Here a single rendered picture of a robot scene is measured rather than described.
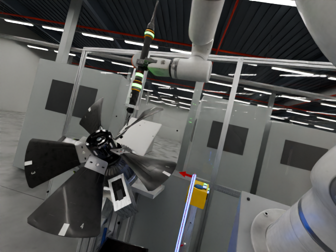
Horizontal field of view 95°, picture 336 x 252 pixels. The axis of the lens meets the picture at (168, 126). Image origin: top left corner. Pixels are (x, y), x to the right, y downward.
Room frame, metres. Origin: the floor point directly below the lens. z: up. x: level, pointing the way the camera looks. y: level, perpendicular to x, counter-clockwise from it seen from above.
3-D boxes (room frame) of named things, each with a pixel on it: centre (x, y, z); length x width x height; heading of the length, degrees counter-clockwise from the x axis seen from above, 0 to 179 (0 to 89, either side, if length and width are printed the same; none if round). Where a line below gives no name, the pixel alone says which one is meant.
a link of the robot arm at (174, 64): (0.66, 0.02, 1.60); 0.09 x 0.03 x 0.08; 161
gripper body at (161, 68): (0.68, 0.08, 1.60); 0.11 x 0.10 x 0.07; 71
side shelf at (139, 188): (1.27, 0.12, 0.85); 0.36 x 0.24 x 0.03; 71
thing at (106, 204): (0.73, 0.21, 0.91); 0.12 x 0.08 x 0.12; 161
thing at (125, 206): (0.73, 0.13, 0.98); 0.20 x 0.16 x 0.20; 161
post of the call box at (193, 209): (0.88, -0.25, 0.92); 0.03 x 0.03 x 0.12; 71
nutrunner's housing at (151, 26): (0.72, 0.18, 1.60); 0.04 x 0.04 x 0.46
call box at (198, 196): (0.88, -0.25, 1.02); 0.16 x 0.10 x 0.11; 161
